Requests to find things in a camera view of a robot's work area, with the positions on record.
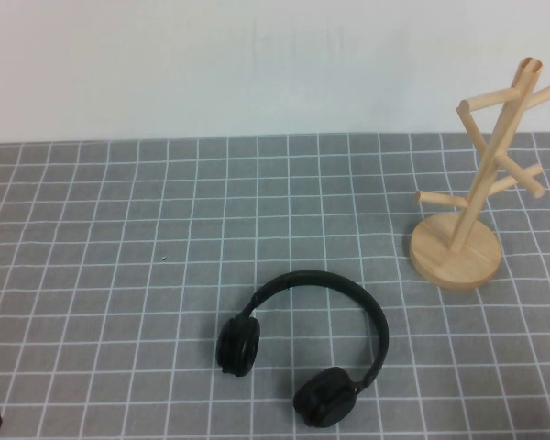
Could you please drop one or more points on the grey white-checked tablecloth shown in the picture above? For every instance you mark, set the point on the grey white-checked tablecloth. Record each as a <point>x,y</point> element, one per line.
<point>119,321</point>

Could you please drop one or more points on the wooden headphone stand with pegs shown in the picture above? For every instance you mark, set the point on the wooden headphone stand with pegs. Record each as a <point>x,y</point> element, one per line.
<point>454,266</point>

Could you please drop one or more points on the black over-ear headphones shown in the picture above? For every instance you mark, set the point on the black over-ear headphones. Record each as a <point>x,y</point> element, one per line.
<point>238,344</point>

